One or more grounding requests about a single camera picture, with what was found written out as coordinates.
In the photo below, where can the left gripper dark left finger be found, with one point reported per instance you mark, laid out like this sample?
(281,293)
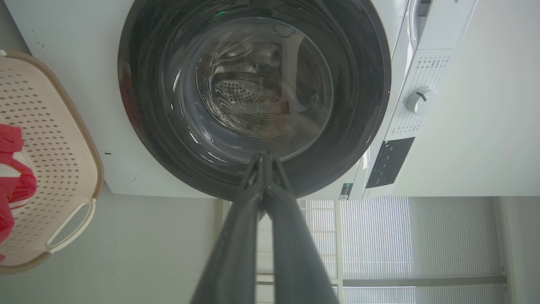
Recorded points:
(236,236)

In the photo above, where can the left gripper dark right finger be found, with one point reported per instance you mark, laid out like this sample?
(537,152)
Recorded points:
(295,253)

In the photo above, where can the black round glass washer door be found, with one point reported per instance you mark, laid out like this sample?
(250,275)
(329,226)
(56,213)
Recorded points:
(145,105)

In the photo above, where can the white front-load washing machine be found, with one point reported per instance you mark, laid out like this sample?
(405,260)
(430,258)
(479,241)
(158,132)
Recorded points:
(80,84)

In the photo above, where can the small dark barcode sticker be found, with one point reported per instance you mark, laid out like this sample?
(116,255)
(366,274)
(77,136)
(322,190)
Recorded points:
(345,191)

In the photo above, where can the white window blinds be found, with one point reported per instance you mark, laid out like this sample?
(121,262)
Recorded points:
(379,236)

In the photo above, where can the black washer display panel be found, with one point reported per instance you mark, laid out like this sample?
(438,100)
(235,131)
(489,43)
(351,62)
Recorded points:
(390,162)

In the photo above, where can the steel perforated washer drum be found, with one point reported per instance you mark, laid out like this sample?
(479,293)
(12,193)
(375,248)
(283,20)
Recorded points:
(249,103)

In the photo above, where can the round white filter cover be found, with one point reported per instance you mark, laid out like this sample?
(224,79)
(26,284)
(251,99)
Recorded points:
(120,169)

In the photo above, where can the white round control knob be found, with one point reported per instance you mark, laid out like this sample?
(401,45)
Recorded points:
(422,101)

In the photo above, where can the beige perforated laundry basket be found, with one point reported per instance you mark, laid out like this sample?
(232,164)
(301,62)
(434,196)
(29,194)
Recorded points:
(59,139)

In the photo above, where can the red and white garment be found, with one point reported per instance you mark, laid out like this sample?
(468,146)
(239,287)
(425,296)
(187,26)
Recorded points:
(17,185)

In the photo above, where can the white detergent drawer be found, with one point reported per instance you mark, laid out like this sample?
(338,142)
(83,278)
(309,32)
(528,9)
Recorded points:
(417,21)

